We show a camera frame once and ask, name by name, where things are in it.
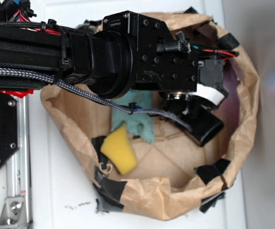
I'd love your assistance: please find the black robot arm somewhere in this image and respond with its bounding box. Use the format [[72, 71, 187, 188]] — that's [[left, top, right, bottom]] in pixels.
[[0, 0, 238, 119]]

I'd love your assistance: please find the metal corner bracket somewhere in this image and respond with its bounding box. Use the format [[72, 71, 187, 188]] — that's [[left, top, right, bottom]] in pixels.
[[0, 197, 32, 229]]

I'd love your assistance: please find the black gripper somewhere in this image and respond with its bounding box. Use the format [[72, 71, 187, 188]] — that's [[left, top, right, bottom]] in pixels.
[[103, 11, 229, 119]]

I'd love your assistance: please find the aluminium rail extrusion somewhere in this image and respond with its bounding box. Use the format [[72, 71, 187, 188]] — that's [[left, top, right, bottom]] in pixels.
[[7, 97, 33, 221]]

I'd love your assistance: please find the teal terry cloth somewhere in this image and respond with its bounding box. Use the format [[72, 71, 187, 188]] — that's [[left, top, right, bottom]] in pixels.
[[111, 90, 155, 143]]

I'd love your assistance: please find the yellow sponge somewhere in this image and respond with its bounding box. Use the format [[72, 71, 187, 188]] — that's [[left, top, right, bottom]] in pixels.
[[100, 124, 138, 175]]

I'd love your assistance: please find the brown paper bag bin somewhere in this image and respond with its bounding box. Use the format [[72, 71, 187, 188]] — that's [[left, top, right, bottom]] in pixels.
[[41, 12, 260, 220]]

